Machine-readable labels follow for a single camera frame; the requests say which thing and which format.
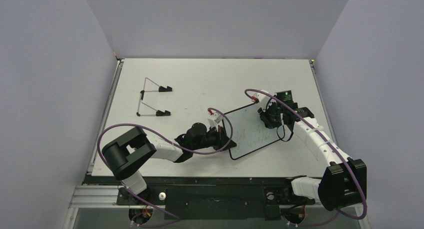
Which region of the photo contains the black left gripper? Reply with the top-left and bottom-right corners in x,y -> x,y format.
192,125 -> 237,152

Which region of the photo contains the black framed small whiteboard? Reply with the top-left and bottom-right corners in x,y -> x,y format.
223,103 -> 286,160

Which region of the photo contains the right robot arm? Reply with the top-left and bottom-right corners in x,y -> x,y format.
252,90 -> 367,211

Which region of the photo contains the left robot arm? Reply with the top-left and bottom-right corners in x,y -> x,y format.
97,122 -> 237,204

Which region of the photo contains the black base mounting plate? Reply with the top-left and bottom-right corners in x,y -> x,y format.
82,176 -> 335,222

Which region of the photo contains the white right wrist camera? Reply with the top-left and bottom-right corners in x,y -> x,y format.
252,89 -> 272,114

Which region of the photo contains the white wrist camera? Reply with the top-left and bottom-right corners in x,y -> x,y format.
207,109 -> 224,132
252,89 -> 272,114

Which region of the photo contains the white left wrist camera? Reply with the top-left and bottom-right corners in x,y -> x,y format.
207,109 -> 224,132

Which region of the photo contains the wire whiteboard stand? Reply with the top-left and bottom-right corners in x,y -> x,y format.
135,77 -> 173,117

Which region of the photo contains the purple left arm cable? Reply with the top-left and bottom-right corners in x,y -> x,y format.
96,107 -> 234,228

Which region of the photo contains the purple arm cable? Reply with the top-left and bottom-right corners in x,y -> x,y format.
244,88 -> 369,228
96,107 -> 234,228

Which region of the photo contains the aluminium frame rail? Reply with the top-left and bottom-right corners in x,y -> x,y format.
85,58 -> 125,175

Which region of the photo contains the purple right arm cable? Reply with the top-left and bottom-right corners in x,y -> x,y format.
244,88 -> 369,228

